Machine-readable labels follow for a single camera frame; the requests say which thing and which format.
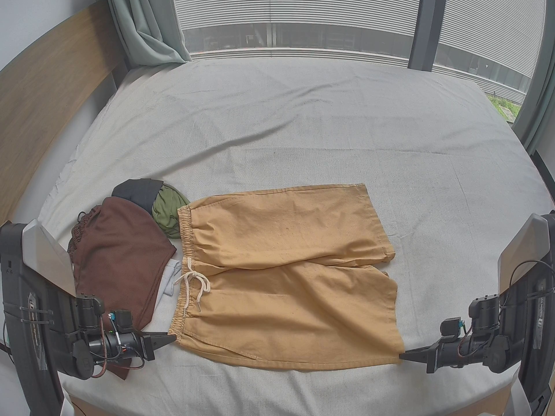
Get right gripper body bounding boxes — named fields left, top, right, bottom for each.
left=427, top=341, right=468, bottom=374

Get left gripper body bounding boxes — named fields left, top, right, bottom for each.
left=114, top=331, right=157, bottom=362

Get yellow shorts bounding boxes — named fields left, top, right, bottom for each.
left=167, top=183, right=406, bottom=372

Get bed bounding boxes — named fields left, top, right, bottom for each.
left=0, top=0, right=555, bottom=416

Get white garment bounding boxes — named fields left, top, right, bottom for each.
left=158, top=258, right=183, bottom=298

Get brown garment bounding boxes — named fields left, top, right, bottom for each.
left=67, top=200, right=177, bottom=381

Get green garment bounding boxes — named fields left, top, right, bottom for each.
left=152, top=184, right=190, bottom=239

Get black garment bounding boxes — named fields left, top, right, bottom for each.
left=111, top=179, right=164, bottom=211

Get grey-green curtain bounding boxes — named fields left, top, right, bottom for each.
left=512, top=0, right=555, bottom=155
left=102, top=0, right=192, bottom=69

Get window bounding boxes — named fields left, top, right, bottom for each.
left=167, top=0, right=549, bottom=122

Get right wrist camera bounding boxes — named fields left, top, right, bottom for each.
left=440, top=317, right=463, bottom=341

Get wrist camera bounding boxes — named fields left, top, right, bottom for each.
left=108, top=309, right=133, bottom=335
left=440, top=317, right=463, bottom=341

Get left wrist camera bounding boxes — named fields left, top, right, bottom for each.
left=108, top=309, right=133, bottom=335

